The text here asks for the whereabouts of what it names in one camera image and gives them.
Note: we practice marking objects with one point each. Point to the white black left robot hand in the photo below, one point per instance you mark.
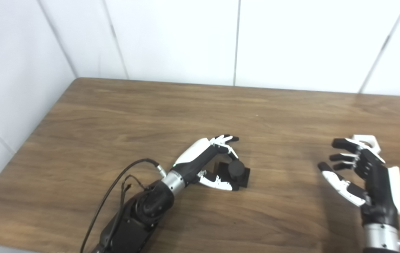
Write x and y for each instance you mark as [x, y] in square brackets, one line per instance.
[194, 156]

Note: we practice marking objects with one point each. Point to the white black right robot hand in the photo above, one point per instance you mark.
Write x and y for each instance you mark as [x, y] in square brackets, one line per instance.
[379, 186]

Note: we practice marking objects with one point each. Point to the black peg with square base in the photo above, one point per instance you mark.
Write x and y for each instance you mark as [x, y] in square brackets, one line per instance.
[236, 168]

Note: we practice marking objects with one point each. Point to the white square piece with hole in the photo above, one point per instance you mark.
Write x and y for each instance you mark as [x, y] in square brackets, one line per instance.
[370, 140]

